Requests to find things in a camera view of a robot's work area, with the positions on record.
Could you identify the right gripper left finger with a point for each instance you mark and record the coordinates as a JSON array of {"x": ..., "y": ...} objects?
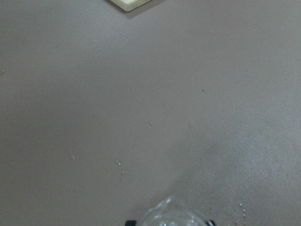
[{"x": 131, "y": 223}]

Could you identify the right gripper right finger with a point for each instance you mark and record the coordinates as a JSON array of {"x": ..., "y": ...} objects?
[{"x": 210, "y": 223}]

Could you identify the clear glass shaker cup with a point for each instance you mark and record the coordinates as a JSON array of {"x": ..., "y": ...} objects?
[{"x": 173, "y": 212}]

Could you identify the bamboo cutting board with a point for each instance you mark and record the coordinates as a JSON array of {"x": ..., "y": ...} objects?
[{"x": 129, "y": 5}]

